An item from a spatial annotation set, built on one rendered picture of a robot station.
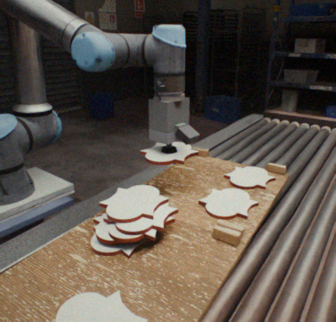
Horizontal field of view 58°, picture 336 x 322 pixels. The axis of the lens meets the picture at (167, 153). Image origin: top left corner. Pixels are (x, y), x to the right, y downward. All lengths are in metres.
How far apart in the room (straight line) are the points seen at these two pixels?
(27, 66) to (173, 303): 0.75
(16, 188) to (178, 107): 0.52
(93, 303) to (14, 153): 0.54
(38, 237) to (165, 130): 0.38
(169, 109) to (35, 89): 0.45
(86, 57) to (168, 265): 0.43
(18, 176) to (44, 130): 0.16
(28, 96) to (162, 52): 0.46
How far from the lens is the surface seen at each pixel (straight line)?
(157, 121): 0.75
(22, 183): 0.98
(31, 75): 1.00
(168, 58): 0.72
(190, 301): 0.56
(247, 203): 0.81
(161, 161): 0.74
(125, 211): 0.65
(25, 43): 0.99
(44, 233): 0.79
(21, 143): 0.97
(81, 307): 0.55
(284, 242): 0.75
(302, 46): 5.43
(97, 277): 0.61
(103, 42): 0.65
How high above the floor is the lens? 1.34
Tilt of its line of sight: 21 degrees down
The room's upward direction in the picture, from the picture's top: straight up
